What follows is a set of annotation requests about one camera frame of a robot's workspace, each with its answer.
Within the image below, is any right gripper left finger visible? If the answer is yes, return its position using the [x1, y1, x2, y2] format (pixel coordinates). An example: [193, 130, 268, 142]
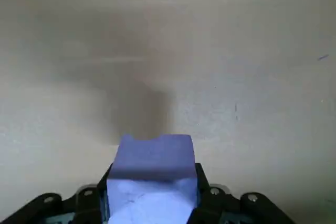
[0, 164, 114, 224]

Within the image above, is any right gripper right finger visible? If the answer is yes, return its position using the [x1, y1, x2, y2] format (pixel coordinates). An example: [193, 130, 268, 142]
[187, 163, 293, 224]

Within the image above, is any purple foam block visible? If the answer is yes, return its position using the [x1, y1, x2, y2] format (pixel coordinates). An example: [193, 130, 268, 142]
[107, 134, 198, 224]

